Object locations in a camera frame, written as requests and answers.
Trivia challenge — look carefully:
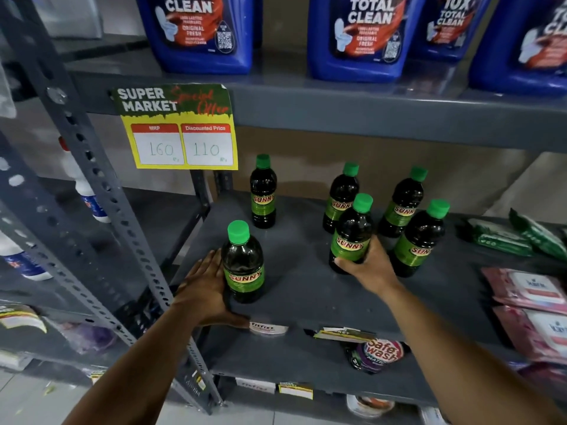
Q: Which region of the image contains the person's right hand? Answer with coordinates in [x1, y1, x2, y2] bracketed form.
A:
[334, 236, 402, 298]

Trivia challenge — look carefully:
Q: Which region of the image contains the person's left hand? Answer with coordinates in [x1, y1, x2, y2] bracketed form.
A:
[173, 249, 250, 329]

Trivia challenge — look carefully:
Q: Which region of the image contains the dark bottle with green cap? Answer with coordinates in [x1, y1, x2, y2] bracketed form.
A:
[221, 220, 266, 304]
[378, 166, 428, 238]
[390, 199, 451, 278]
[250, 154, 278, 229]
[329, 193, 374, 275]
[322, 162, 360, 234]

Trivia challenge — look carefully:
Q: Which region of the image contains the person's left forearm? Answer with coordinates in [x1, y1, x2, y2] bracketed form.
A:
[62, 305, 210, 425]

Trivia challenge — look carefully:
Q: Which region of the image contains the person's right forearm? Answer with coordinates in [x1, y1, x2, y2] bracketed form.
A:
[380, 282, 567, 425]

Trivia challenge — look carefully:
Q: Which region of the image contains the white oval shelf label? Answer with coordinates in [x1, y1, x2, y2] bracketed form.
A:
[249, 322, 289, 336]

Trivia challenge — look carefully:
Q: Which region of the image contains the white rectangular shelf label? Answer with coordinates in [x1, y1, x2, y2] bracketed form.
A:
[235, 378, 276, 394]

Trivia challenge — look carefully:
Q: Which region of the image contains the green and yellow shelf label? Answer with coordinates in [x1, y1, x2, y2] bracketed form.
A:
[314, 327, 377, 343]

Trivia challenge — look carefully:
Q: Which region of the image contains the purple detergent pouch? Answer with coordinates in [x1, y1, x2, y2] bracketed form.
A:
[343, 338, 411, 375]

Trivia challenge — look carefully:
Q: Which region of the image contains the grey slotted metal shelf rack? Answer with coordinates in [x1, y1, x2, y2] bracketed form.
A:
[0, 35, 210, 377]

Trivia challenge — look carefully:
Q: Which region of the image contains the white round container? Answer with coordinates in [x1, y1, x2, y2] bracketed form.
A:
[346, 395, 395, 419]

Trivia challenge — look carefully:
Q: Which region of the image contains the purple plastic pouch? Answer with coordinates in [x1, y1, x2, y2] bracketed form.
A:
[58, 322, 117, 355]

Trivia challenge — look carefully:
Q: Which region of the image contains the green wipes packet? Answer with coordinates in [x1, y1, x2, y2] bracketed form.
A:
[509, 209, 567, 261]
[465, 218, 535, 257]

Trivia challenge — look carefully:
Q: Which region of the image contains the pink wipes packet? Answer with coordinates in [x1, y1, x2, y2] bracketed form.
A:
[493, 305, 567, 366]
[509, 360, 567, 388]
[481, 267, 567, 316]

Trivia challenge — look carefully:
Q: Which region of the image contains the green and yellow price sign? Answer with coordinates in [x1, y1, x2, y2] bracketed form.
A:
[111, 84, 239, 171]

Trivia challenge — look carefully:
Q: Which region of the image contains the white bottle with red cap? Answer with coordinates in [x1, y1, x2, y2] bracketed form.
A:
[58, 137, 111, 224]

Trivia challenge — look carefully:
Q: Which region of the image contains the yellow and white packet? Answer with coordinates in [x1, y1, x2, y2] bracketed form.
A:
[0, 304, 48, 335]

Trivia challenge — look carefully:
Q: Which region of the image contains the white bottle with blue label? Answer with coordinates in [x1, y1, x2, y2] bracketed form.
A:
[0, 230, 53, 281]

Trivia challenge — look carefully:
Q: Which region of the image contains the blue cleaner jug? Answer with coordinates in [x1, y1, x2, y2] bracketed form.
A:
[469, 0, 567, 96]
[307, 0, 427, 83]
[135, 0, 254, 75]
[408, 0, 494, 63]

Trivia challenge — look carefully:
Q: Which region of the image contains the clear plastic packet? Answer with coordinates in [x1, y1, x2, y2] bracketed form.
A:
[0, 62, 17, 120]

